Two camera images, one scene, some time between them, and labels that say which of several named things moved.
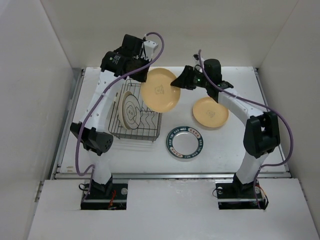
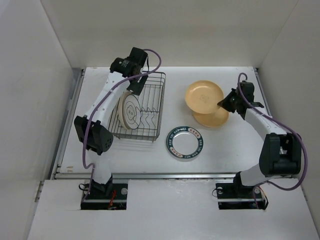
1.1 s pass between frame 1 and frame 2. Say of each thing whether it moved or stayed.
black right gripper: moved
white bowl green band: stayed
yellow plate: moved
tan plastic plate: stayed
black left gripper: moved
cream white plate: stayed
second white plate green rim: stayed
